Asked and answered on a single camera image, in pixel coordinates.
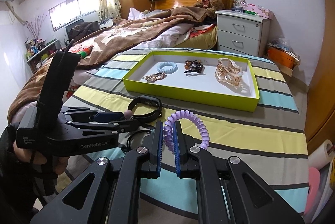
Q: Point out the person's left hand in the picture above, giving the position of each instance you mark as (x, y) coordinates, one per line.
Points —
(25, 155)

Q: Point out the dark padded chair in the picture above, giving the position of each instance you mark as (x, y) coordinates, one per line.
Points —
(80, 29)

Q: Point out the black elastic with teal bead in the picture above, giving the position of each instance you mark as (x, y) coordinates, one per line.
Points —
(133, 135)

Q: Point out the gold rhinestone hair clip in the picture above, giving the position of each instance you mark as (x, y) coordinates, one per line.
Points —
(155, 77)

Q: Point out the grey bedside drawer cabinet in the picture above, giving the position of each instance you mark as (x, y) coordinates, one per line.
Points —
(242, 33)

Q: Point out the cluttered side shelf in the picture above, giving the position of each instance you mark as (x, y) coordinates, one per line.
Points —
(37, 56)

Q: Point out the striped bed sheet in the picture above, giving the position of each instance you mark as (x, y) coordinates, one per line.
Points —
(270, 140)

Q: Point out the white pillow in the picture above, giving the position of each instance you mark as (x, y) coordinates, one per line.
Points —
(134, 14)

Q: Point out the green shallow cardboard box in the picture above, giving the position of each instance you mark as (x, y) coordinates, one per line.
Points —
(195, 81)

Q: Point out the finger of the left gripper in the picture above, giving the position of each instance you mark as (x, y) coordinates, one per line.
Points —
(84, 114)
(121, 126)

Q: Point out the orange storage bin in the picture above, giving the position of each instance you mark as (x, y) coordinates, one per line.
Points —
(282, 57)

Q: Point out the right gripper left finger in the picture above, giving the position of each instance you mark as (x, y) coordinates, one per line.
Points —
(151, 168)

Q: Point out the black wristband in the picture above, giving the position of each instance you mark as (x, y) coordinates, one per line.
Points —
(153, 109)

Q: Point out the white paper roll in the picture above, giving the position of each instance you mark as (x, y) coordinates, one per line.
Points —
(322, 156)

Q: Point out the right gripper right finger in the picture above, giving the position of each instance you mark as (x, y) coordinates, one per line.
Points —
(187, 164)

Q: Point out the red green striped cushion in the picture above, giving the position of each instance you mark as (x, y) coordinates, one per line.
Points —
(83, 51)

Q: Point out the wooden door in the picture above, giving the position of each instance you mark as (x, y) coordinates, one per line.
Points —
(319, 124)

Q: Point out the pearlescent large hair claw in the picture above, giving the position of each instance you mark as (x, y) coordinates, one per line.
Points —
(227, 71)

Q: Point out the brown fleece blanket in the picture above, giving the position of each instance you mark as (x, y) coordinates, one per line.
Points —
(161, 30)

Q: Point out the pink floral box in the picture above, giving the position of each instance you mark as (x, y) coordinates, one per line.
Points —
(257, 10)

